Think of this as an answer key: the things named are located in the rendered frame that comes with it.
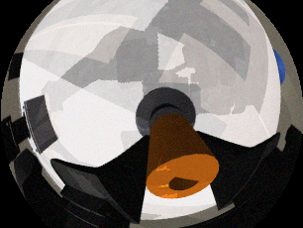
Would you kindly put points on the orange knob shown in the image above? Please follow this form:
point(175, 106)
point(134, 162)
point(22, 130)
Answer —
point(179, 163)

